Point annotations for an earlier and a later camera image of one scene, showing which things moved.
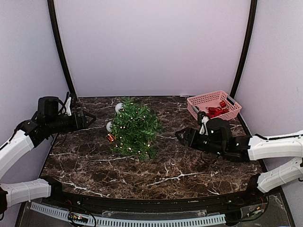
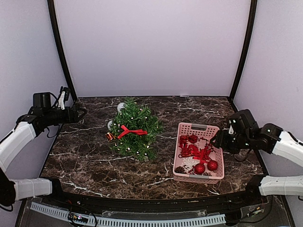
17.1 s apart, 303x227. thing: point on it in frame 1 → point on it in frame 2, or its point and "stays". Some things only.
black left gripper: x=82 y=119 → x=74 y=114
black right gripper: x=189 y=131 → x=221 y=141
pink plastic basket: x=217 y=104 → x=197 y=160
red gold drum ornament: x=111 y=138 stays
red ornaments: x=215 y=111 → x=191 y=146
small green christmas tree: x=136 y=128 stays
